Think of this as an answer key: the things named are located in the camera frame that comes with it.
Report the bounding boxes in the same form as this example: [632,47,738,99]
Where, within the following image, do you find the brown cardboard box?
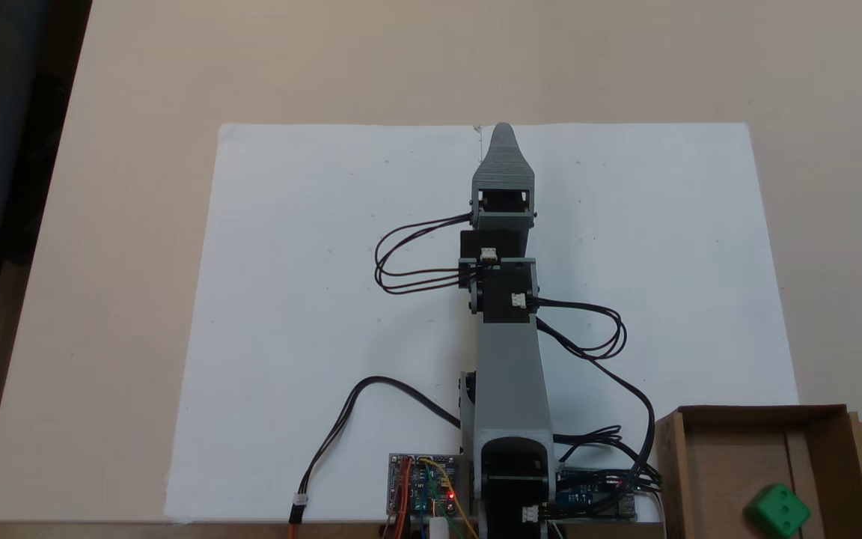
[653,404,862,539]

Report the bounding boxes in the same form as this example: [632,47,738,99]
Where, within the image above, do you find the red jumper wire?
[392,460,412,539]

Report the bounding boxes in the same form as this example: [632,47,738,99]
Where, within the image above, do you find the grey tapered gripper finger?
[471,123,537,192]

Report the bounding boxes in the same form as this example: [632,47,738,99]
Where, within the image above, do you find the grey circuit board, red LED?
[388,453,473,519]

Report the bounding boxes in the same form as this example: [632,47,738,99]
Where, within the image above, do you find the black gripper motor cable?
[374,215,478,295]

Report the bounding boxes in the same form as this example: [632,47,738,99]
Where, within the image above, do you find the black shoulder motor cable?
[551,425,664,499]

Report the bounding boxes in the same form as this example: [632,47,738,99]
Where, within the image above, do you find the yellow jumper wire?
[420,458,478,539]

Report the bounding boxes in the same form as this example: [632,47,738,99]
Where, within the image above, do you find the black elbow motor cable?
[532,297,658,450]

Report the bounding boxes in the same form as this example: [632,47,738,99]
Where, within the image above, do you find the green die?
[745,483,813,539]

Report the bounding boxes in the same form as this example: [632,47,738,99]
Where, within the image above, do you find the blue circuit board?
[553,467,640,523]

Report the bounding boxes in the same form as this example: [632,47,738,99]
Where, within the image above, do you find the black cable with white connector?
[289,377,463,539]

